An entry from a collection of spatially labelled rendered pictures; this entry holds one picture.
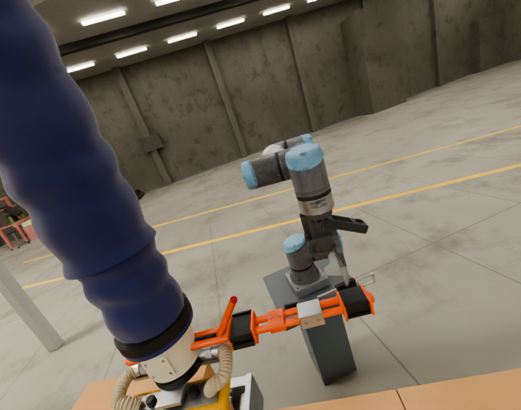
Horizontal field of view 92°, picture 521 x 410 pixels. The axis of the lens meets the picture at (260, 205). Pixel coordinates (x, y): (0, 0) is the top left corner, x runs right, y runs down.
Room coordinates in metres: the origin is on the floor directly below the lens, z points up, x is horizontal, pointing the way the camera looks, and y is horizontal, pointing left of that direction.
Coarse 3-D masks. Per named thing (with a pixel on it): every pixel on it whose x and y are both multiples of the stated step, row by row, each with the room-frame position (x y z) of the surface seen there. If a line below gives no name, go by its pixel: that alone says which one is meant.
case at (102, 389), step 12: (204, 372) 0.78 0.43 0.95; (96, 384) 0.90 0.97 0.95; (108, 384) 0.88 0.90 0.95; (132, 384) 0.84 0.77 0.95; (144, 384) 0.82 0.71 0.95; (84, 396) 0.86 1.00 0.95; (96, 396) 0.84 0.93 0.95; (108, 396) 0.82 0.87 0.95; (132, 396) 0.78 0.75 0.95; (72, 408) 0.82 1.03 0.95; (84, 408) 0.80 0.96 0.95; (96, 408) 0.78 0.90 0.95; (108, 408) 0.76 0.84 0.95; (228, 408) 0.79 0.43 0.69
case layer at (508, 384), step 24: (432, 384) 0.71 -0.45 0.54; (456, 384) 0.68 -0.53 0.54; (480, 384) 0.65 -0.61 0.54; (504, 384) 0.63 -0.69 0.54; (288, 408) 0.80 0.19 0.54; (312, 408) 0.77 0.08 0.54; (336, 408) 0.74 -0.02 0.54; (360, 408) 0.71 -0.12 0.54; (384, 408) 0.68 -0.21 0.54; (408, 408) 0.66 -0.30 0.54; (432, 408) 0.63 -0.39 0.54; (456, 408) 0.61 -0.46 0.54; (480, 408) 0.58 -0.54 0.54; (504, 408) 0.56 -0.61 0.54
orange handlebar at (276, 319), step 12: (324, 300) 0.62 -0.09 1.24; (336, 300) 0.61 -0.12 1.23; (372, 300) 0.57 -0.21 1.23; (276, 312) 0.63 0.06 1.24; (288, 312) 0.63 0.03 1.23; (324, 312) 0.58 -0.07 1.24; (336, 312) 0.57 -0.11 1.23; (276, 324) 0.59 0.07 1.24; (288, 324) 0.59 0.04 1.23; (192, 348) 0.62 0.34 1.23
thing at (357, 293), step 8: (352, 288) 0.62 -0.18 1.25; (360, 288) 0.61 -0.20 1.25; (344, 296) 0.60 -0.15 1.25; (352, 296) 0.58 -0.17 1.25; (360, 296) 0.58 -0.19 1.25; (368, 296) 0.57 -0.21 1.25; (344, 304) 0.57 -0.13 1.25; (352, 304) 0.56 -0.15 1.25; (360, 304) 0.55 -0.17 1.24; (368, 304) 0.56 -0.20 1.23; (344, 312) 0.55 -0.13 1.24; (352, 312) 0.56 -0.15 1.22; (360, 312) 0.56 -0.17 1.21; (368, 312) 0.55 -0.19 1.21
